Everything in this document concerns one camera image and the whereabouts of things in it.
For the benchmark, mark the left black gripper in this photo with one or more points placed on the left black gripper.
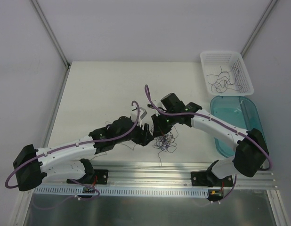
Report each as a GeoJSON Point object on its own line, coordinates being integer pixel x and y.
{"type": "Point", "coordinates": [141, 133]}

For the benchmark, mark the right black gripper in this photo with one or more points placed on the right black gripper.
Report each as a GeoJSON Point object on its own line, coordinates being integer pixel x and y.
{"type": "Point", "coordinates": [158, 122]}

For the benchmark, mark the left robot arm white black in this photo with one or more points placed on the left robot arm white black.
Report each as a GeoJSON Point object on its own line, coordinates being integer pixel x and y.
{"type": "Point", "coordinates": [69, 161]}

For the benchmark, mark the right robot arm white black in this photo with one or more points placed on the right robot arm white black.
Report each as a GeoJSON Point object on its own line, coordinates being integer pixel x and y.
{"type": "Point", "coordinates": [250, 149]}

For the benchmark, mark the teal transparent plastic tray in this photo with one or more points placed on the teal transparent plastic tray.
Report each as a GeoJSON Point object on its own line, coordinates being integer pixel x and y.
{"type": "Point", "coordinates": [237, 111]}

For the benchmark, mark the white perforated plastic basket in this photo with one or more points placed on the white perforated plastic basket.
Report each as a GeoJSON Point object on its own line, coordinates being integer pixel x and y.
{"type": "Point", "coordinates": [225, 74]}

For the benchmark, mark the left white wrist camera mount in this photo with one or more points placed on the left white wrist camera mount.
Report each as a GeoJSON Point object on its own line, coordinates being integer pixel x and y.
{"type": "Point", "coordinates": [138, 115]}

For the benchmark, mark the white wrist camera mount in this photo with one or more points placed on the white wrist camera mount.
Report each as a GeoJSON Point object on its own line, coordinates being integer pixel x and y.
{"type": "Point", "coordinates": [154, 106]}
{"type": "Point", "coordinates": [138, 115]}

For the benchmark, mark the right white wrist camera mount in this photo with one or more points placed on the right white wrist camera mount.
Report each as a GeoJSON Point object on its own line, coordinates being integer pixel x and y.
{"type": "Point", "coordinates": [154, 106]}

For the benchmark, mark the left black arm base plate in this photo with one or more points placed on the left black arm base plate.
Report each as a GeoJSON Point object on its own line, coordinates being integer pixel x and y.
{"type": "Point", "coordinates": [97, 177]}

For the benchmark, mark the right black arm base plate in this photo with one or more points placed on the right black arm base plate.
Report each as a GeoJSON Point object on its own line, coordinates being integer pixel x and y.
{"type": "Point", "coordinates": [208, 179]}

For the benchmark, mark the aluminium mounting rail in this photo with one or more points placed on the aluminium mounting rail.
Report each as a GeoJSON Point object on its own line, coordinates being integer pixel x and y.
{"type": "Point", "coordinates": [168, 174]}

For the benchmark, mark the white slotted cable duct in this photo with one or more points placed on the white slotted cable duct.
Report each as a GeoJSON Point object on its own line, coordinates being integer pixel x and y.
{"type": "Point", "coordinates": [124, 191]}

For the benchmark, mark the left aluminium frame post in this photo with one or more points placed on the left aluminium frame post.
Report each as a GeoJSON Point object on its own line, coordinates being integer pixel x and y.
{"type": "Point", "coordinates": [37, 8]}

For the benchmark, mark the aluminium frame post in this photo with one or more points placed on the aluminium frame post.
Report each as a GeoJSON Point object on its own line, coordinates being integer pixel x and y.
{"type": "Point", "coordinates": [259, 26]}
{"type": "Point", "coordinates": [37, 8]}

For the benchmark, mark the right aluminium frame post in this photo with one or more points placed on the right aluminium frame post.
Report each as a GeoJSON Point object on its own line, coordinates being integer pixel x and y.
{"type": "Point", "coordinates": [259, 26]}

